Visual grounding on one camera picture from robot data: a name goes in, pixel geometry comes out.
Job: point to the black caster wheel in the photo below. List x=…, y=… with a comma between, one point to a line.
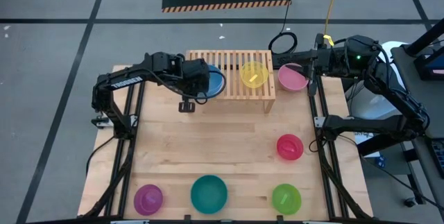
x=410, y=202

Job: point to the yellow tape tag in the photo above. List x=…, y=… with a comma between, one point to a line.
x=328, y=40

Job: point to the large teal bowl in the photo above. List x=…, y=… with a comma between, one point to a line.
x=209, y=194

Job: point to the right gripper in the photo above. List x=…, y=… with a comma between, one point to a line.
x=331, y=59

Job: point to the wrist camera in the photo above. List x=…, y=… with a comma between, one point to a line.
x=186, y=107
x=312, y=87

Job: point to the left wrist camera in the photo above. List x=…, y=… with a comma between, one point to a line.
x=186, y=107

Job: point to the white cylindrical bin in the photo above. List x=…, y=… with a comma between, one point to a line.
x=367, y=106

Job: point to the small blue object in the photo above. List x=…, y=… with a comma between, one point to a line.
x=381, y=161

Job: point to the grey side desk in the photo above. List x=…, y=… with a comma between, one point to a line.
x=433, y=92

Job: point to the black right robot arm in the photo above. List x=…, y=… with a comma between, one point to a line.
x=364, y=125

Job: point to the black keyboard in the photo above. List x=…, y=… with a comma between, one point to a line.
x=440, y=158

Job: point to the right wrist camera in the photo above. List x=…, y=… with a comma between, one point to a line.
x=312, y=87

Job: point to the black laptop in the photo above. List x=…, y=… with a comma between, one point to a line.
x=433, y=66

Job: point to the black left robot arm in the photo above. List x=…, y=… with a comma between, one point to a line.
x=121, y=82

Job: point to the black perforated box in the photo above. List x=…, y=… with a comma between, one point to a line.
x=281, y=61

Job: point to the black diagonal beam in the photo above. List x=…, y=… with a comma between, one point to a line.
x=426, y=36

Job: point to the black desk leg frame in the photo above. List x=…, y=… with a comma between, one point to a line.
x=374, y=147

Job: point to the green translucent bowl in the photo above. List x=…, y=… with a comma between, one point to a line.
x=286, y=199

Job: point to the large light pink bowl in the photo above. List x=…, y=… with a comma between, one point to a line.
x=291, y=82

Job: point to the wooden slatted shelf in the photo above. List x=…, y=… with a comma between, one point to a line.
x=239, y=92

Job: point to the black aluminium table frame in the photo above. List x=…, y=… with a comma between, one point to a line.
x=131, y=151

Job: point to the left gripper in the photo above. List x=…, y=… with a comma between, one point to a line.
x=195, y=76

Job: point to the large blue bowl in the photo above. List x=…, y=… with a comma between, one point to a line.
x=216, y=82

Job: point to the purple translucent bowl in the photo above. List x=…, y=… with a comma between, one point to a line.
x=148, y=199

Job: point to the white paper sheet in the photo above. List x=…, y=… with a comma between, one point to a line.
x=362, y=146

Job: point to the magenta translucent bowl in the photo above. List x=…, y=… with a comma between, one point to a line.
x=290, y=147

